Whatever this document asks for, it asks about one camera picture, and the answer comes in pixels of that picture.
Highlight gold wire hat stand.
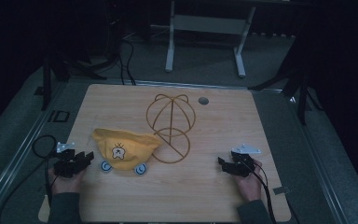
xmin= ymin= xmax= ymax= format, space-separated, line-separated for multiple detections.
xmin=145 ymin=93 xmax=197 ymax=165

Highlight black floor cables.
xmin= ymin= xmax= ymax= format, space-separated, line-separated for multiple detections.
xmin=117 ymin=38 xmax=138 ymax=87

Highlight grey tape piece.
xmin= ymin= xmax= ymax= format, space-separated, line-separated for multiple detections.
xmin=272 ymin=185 xmax=292 ymax=196

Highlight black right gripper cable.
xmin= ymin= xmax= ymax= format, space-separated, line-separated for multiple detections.
xmin=241 ymin=155 xmax=278 ymax=224

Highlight yellow bear print hat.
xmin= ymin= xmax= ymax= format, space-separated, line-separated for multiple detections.
xmin=91 ymin=127 xmax=163 ymax=176

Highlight black tripod stand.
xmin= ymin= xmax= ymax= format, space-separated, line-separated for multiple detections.
xmin=34 ymin=46 xmax=119 ymax=112
xmin=249 ymin=55 xmax=324 ymax=127

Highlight person's left hand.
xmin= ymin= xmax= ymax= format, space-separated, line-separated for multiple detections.
xmin=48 ymin=166 xmax=87 ymax=196

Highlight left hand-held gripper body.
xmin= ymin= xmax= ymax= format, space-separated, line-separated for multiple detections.
xmin=53 ymin=141 xmax=86 ymax=179

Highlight white metal desk frame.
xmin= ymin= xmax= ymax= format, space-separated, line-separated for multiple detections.
xmin=164 ymin=0 xmax=257 ymax=79

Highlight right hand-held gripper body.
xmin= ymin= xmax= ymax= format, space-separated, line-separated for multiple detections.
xmin=228 ymin=143 xmax=263 ymax=178

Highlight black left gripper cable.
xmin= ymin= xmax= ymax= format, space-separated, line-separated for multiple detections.
xmin=0 ymin=133 xmax=60 ymax=224

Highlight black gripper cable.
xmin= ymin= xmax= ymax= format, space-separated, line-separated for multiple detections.
xmin=0 ymin=133 xmax=60 ymax=224
xmin=241 ymin=155 xmax=278 ymax=224

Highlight person's right hand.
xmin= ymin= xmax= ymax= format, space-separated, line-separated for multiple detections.
xmin=232 ymin=159 xmax=264 ymax=203

